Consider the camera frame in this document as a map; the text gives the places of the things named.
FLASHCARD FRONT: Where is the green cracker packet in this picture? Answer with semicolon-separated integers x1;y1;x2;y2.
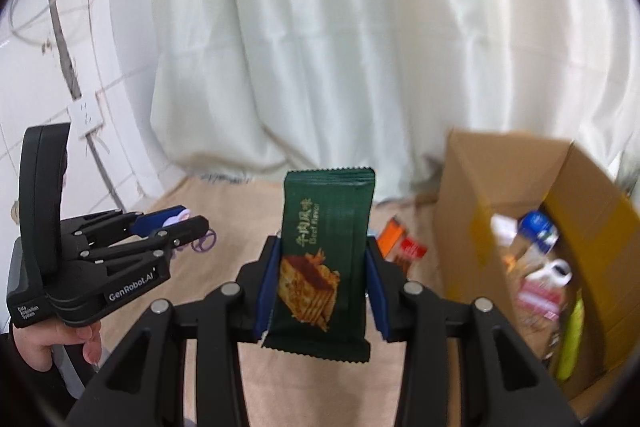
264;168;375;363

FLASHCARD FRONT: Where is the cardboard box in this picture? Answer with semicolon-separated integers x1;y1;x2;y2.
433;130;639;416

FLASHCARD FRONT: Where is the clear candy packet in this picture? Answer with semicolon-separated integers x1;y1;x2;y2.
515;280;564;321

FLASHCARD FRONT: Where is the wall power socket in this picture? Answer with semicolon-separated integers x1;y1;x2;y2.
68;92;104;139

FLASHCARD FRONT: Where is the person's left hand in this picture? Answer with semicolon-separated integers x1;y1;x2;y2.
11;319;102;372

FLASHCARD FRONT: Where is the yellow green snack packet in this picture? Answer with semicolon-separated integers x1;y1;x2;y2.
555;289;585;381

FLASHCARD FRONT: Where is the white curtain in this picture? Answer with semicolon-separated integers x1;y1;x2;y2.
151;0;639;199

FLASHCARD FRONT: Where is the purple keychain toy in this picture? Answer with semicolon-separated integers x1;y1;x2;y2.
164;208;218;254

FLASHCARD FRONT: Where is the white charger block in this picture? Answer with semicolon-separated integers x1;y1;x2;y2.
490;213;518;247

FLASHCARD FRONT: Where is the blue tape dispenser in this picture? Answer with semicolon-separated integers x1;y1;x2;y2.
518;210;560;255

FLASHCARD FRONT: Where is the white plastic clip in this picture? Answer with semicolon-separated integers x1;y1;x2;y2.
525;259;573;288

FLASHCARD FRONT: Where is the orange snack bar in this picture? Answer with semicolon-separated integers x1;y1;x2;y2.
376;218;407;258

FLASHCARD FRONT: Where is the red sausage snack pack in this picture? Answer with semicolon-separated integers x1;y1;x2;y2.
392;235;427;277

